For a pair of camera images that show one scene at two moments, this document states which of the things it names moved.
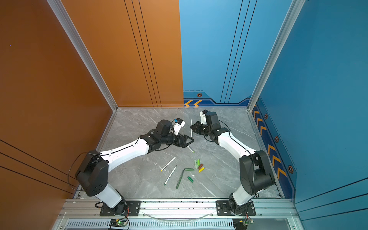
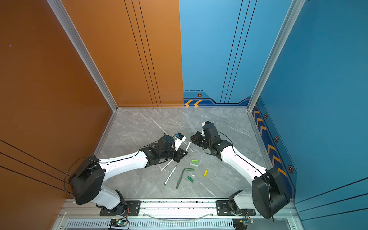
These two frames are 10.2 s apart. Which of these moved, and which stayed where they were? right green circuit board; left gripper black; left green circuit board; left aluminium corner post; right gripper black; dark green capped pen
Moved: left gripper black; right gripper black
Stayed: left aluminium corner post; right green circuit board; left green circuit board; dark green capped pen
